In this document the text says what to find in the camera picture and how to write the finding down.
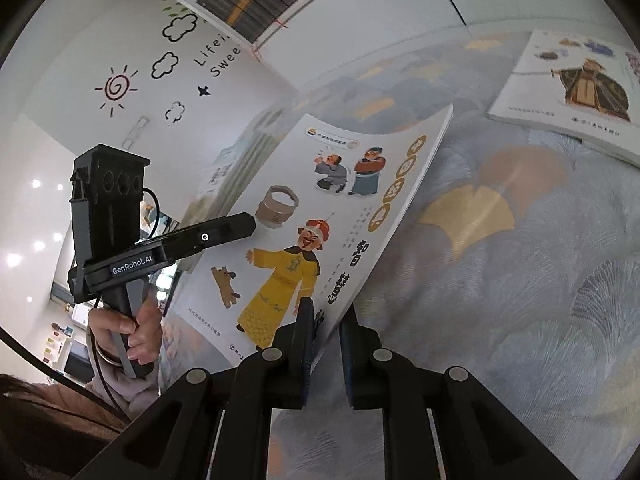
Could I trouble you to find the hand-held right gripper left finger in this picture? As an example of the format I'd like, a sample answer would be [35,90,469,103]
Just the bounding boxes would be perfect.
[75,296,317,480]

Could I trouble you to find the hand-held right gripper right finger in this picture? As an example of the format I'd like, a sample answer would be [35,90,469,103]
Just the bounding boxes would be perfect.
[339,304,566,480]

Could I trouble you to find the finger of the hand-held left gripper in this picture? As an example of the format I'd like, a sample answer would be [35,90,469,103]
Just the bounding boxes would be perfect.
[160,211,257,264]

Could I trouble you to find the white yellow-robed figure book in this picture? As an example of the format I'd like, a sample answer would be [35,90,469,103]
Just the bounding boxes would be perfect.
[162,104,454,367]

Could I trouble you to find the white robed man book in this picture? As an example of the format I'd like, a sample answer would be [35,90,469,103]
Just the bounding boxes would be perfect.
[486,29,640,168]

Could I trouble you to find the person's left forearm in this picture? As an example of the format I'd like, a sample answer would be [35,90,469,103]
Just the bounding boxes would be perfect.
[82,340,168,433]

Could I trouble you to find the row of black books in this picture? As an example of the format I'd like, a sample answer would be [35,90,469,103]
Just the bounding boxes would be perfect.
[196,0,306,43]

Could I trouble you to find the person's left hand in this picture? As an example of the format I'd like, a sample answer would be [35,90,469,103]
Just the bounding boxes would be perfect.
[87,287,164,368]

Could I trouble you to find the large black cloud sticker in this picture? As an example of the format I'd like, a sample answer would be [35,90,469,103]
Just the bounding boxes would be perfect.
[162,10,200,43]

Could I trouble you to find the person's dark clothing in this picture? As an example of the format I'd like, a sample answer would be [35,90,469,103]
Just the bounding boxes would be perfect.
[0,372,131,480]

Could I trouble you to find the red sun wall sticker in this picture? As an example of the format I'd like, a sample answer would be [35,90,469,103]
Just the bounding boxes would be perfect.
[95,65,140,116]

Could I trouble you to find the silver bracelet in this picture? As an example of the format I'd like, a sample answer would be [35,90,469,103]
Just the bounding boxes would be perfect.
[94,344,124,367]

